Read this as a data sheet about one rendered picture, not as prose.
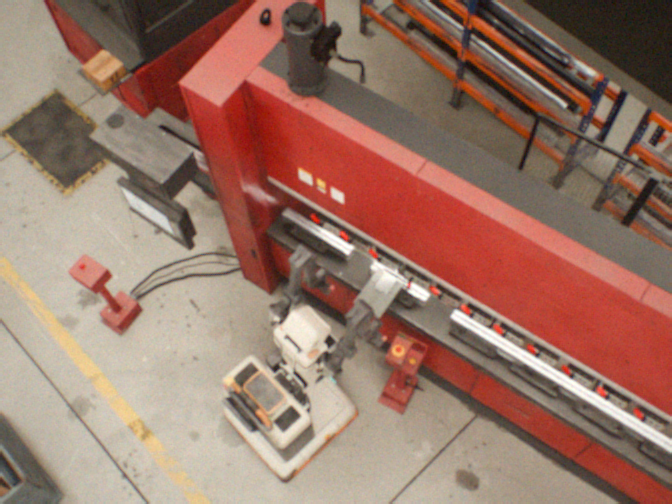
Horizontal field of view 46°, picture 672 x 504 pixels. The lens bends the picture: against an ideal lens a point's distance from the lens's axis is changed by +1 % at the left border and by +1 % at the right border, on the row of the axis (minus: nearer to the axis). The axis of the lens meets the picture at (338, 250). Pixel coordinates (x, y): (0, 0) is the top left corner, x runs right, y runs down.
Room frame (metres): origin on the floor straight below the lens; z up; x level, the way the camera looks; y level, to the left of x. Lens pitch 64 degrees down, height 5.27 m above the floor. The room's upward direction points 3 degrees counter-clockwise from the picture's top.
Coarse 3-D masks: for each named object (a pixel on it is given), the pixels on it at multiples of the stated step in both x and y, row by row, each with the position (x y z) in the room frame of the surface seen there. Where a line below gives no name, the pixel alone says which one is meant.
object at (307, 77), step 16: (288, 16) 2.35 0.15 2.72; (304, 16) 2.30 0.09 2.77; (320, 16) 2.34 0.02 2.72; (288, 32) 2.27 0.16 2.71; (304, 32) 2.26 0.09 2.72; (320, 32) 2.28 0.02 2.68; (336, 32) 2.31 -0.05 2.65; (288, 48) 2.31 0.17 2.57; (304, 48) 2.26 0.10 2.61; (320, 48) 2.22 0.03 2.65; (336, 48) 2.28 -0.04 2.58; (304, 64) 2.26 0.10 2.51; (320, 64) 2.30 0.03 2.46; (288, 80) 2.32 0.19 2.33; (304, 80) 2.26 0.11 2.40; (320, 80) 2.29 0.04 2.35; (304, 96) 2.24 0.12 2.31
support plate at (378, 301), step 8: (376, 272) 1.91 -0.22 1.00; (384, 272) 1.91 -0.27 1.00; (376, 280) 1.86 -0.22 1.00; (368, 288) 1.81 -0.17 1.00; (392, 288) 1.80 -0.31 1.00; (400, 288) 1.80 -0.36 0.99; (360, 296) 1.76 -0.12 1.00; (368, 296) 1.76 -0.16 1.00; (376, 296) 1.76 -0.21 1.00; (384, 296) 1.75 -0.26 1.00; (392, 296) 1.75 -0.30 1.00; (376, 304) 1.70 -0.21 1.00; (384, 304) 1.70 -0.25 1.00; (376, 312) 1.65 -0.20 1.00
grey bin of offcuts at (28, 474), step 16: (0, 416) 1.40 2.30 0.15; (0, 432) 1.21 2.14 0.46; (0, 448) 1.06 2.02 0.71; (16, 448) 1.13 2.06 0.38; (0, 464) 1.01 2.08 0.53; (16, 464) 0.96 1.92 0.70; (32, 464) 1.05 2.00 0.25; (0, 480) 0.92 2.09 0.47; (16, 480) 0.91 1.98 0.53; (32, 480) 0.90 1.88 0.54; (48, 480) 0.97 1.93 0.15; (0, 496) 0.81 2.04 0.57; (16, 496) 0.80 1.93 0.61; (32, 496) 0.82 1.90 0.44; (48, 496) 0.85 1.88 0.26
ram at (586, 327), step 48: (288, 144) 2.26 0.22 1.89; (288, 192) 2.29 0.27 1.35; (384, 192) 1.90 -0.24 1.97; (384, 240) 1.89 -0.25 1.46; (432, 240) 1.72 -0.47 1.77; (480, 240) 1.58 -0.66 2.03; (480, 288) 1.54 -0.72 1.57; (528, 288) 1.40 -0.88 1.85; (576, 288) 1.29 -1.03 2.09; (528, 336) 1.34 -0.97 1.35; (576, 336) 1.22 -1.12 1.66; (624, 336) 1.12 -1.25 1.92; (624, 384) 1.03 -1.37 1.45
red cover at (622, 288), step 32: (256, 96) 2.33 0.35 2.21; (288, 96) 2.25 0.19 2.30; (320, 128) 2.10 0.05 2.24; (352, 128) 2.05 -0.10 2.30; (384, 160) 1.89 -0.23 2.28; (416, 160) 1.86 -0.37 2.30; (416, 192) 1.78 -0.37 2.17; (448, 192) 1.69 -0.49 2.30; (480, 192) 1.68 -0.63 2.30; (480, 224) 1.58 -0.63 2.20; (512, 224) 1.52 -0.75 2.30; (544, 224) 1.51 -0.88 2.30; (544, 256) 1.39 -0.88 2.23; (576, 256) 1.35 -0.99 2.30; (608, 288) 1.22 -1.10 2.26; (640, 288) 1.19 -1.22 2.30
